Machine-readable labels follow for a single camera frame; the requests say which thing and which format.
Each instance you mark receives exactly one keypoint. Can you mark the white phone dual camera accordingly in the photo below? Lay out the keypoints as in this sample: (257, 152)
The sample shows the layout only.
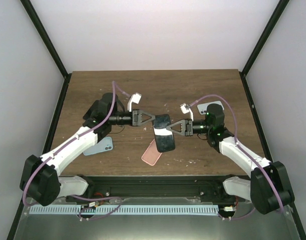
(202, 108)

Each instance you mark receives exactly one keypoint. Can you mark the light blue phone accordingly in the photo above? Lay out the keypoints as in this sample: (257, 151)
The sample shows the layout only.
(105, 145)

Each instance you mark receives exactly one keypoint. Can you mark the dark blue phone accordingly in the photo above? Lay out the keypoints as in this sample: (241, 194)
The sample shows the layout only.
(92, 111)

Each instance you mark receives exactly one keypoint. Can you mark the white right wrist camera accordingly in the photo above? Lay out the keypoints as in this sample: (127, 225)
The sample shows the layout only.
(186, 109)

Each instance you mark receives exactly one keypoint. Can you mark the black frame post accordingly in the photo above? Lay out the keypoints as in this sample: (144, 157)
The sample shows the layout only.
(273, 20)
(33, 15)

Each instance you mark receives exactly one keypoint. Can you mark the black phone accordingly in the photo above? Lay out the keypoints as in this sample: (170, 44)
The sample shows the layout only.
(164, 138)

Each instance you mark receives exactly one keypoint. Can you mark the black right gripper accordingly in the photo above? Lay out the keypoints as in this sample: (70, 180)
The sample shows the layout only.
(187, 130)

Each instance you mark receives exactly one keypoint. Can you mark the pink phone case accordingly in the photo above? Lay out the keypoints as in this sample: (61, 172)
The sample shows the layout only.
(151, 155)

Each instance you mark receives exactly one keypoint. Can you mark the metal front plate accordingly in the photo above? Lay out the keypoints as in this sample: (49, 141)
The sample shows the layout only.
(247, 224)

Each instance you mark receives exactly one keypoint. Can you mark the light blue slotted strip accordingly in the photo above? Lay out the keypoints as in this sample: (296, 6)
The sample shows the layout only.
(64, 209)

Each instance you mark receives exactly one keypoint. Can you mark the black frame post right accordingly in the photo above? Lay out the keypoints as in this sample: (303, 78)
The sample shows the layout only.
(273, 20)

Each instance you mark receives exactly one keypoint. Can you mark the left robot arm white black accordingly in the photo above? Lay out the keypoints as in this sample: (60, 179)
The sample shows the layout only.
(41, 178)

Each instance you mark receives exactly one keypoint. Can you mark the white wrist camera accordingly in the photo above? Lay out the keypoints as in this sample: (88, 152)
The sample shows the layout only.
(134, 99)
(186, 109)

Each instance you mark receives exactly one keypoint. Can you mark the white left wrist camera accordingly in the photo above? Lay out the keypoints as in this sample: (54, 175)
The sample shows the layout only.
(134, 99)

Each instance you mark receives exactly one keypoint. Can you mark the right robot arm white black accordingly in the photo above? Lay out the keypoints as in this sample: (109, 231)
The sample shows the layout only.
(268, 186)

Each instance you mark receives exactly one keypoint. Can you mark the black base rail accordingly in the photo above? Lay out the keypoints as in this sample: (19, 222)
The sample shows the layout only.
(205, 188)

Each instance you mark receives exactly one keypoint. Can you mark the black frame post left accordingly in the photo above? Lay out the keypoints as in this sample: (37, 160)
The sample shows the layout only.
(33, 15)

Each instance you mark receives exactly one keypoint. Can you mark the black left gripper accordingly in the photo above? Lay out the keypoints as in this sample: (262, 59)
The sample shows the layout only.
(136, 117)

